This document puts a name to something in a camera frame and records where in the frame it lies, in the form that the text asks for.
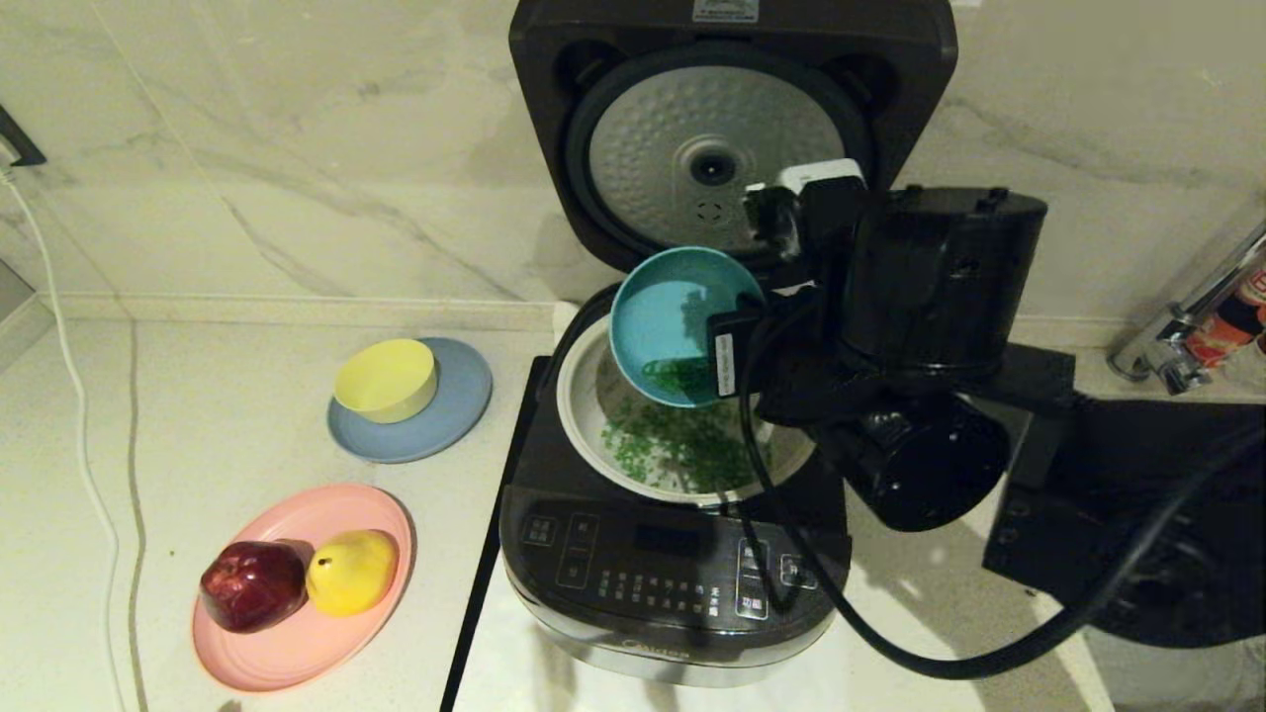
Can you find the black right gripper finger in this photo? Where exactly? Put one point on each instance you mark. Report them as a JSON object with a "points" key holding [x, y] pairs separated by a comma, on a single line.
{"points": [[697, 316]]}

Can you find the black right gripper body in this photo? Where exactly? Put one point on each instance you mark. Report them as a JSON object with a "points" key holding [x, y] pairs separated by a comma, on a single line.
{"points": [[781, 366]]}

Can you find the teal bowl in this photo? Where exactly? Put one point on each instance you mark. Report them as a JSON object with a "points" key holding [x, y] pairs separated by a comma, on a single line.
{"points": [[643, 316]]}

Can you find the chopped green vegetables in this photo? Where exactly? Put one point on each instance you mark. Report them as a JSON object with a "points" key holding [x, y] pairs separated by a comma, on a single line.
{"points": [[682, 445]]}

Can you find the black rice cooker lid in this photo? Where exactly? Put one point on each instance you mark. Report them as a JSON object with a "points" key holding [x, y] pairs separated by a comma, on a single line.
{"points": [[554, 119]]}

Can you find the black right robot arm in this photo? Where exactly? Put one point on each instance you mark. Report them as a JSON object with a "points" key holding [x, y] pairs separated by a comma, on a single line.
{"points": [[940, 287]]}

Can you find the white inner pot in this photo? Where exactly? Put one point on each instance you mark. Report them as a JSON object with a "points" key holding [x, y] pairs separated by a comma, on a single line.
{"points": [[584, 405]]}

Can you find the black rice cooker base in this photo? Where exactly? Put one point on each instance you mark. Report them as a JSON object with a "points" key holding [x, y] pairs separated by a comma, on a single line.
{"points": [[633, 564]]}

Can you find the yellow bowl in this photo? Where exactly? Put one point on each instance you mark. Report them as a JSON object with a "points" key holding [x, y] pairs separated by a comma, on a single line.
{"points": [[386, 379]]}

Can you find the blue plate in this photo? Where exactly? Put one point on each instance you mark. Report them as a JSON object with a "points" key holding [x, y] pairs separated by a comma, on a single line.
{"points": [[460, 403]]}

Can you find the chrome faucet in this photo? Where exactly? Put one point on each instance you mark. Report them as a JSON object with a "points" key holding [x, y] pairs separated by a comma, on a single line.
{"points": [[1172, 351]]}

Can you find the yellow pear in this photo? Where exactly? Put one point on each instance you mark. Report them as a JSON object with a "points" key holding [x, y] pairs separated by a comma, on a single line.
{"points": [[353, 572]]}

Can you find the white crumpled cloth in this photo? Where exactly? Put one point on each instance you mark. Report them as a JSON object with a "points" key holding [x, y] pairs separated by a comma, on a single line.
{"points": [[1167, 682]]}

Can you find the red apple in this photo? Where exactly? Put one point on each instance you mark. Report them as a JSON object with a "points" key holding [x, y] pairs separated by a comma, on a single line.
{"points": [[252, 585]]}

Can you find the pink plate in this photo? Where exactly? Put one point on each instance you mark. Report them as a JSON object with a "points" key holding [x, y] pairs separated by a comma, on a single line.
{"points": [[297, 651]]}

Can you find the black camera bracket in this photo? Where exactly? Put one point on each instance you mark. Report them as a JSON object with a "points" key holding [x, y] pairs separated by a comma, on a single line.
{"points": [[826, 222]]}

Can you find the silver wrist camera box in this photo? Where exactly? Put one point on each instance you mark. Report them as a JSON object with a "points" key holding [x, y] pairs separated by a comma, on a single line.
{"points": [[821, 173]]}

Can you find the black wall socket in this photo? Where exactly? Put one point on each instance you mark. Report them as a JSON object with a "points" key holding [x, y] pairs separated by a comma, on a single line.
{"points": [[18, 138]]}

